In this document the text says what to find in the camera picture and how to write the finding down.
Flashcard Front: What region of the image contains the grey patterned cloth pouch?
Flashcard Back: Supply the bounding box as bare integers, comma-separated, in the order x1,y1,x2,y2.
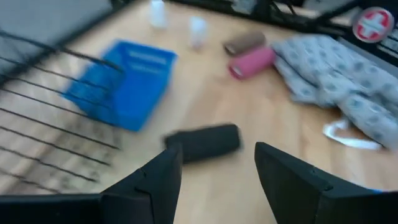
272,34,398,150

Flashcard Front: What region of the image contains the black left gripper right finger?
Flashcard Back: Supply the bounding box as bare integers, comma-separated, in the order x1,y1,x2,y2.
254,141,379,224

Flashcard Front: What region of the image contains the small black rectangular block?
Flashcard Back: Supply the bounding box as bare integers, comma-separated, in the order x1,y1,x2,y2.
164,123,243,165

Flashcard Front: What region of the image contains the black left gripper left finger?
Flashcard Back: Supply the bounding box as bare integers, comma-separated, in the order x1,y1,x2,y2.
101,142,184,224

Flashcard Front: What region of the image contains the white strap loop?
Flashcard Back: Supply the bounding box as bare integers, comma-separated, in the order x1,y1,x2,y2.
322,119,382,150

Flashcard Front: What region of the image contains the pink bandage roll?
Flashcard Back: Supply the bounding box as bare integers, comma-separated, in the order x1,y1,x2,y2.
228,46,276,80

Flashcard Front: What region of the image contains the blue slotted plastic basket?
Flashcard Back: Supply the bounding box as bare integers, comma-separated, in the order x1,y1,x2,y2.
62,39,178,132

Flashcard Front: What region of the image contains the brown bandage roll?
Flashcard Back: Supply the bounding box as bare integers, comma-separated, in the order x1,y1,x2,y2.
223,30,267,56

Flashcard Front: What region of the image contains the black first aid pouch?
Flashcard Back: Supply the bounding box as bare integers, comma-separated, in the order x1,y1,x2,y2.
351,6,398,63

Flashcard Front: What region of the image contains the black wire basket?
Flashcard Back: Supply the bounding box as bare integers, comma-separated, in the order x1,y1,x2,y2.
0,29,125,194

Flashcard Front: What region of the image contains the white bottle cap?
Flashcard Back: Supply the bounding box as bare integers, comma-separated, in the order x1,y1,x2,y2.
148,0,167,29

